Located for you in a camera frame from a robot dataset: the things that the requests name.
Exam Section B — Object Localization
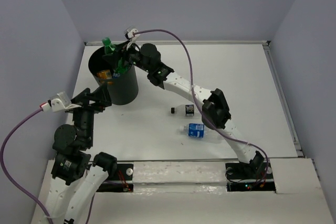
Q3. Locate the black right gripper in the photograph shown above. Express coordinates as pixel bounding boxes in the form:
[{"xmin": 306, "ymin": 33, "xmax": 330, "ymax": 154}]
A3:
[{"xmin": 102, "ymin": 39, "xmax": 151, "ymax": 73}]

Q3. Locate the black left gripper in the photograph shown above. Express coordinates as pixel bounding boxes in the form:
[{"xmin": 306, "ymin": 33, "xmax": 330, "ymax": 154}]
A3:
[{"xmin": 68, "ymin": 80, "xmax": 113, "ymax": 146}]

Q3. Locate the green plastic bottle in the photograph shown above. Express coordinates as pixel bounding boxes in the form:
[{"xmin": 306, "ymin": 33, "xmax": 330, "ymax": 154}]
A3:
[{"xmin": 102, "ymin": 37, "xmax": 129, "ymax": 74}]

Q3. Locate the orange juice bottle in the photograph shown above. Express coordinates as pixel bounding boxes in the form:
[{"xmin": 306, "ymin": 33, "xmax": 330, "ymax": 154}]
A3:
[{"xmin": 97, "ymin": 69, "xmax": 113, "ymax": 85}]

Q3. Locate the clear bottle black label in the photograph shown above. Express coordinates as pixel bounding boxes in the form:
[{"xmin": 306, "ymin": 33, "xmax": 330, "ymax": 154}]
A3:
[{"xmin": 170, "ymin": 104, "xmax": 199, "ymax": 117}]

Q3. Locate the clear bottle blue label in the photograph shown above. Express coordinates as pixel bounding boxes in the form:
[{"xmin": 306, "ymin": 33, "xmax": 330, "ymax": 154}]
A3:
[{"xmin": 178, "ymin": 123, "xmax": 224, "ymax": 144}]

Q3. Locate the clear bottle blue-green label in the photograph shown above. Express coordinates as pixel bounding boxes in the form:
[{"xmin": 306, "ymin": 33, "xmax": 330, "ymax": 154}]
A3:
[{"xmin": 112, "ymin": 72, "xmax": 121, "ymax": 79}]

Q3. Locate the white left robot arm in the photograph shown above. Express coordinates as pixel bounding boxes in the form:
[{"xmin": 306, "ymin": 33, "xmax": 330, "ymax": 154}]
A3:
[{"xmin": 39, "ymin": 83, "xmax": 117, "ymax": 223}]

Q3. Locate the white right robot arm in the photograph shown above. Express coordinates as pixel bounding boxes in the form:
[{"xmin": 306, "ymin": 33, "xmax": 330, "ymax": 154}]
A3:
[{"xmin": 103, "ymin": 41, "xmax": 269, "ymax": 180}]

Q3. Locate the black plastic bin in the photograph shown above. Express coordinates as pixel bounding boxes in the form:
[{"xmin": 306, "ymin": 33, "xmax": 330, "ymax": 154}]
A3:
[{"xmin": 88, "ymin": 47, "xmax": 139, "ymax": 105}]

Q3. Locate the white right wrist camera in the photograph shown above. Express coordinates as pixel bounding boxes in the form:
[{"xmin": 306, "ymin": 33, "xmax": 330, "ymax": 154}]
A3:
[{"xmin": 124, "ymin": 27, "xmax": 139, "ymax": 50}]

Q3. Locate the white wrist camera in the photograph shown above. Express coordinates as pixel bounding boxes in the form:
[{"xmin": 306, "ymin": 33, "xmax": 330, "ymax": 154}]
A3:
[
  {"xmin": 124, "ymin": 27, "xmax": 139, "ymax": 50},
  {"xmin": 39, "ymin": 91, "xmax": 71, "ymax": 112}
]

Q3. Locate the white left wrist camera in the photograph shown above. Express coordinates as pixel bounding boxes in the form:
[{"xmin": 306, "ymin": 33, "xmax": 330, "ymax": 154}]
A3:
[{"xmin": 39, "ymin": 91, "xmax": 71, "ymax": 112}]

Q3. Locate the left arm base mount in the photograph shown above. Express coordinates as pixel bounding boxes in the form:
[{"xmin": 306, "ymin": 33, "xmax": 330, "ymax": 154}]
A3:
[{"xmin": 97, "ymin": 163, "xmax": 134, "ymax": 193}]

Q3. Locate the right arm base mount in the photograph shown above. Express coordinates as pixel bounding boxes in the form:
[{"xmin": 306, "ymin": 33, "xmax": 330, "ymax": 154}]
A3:
[{"xmin": 225, "ymin": 163, "xmax": 276, "ymax": 192}]

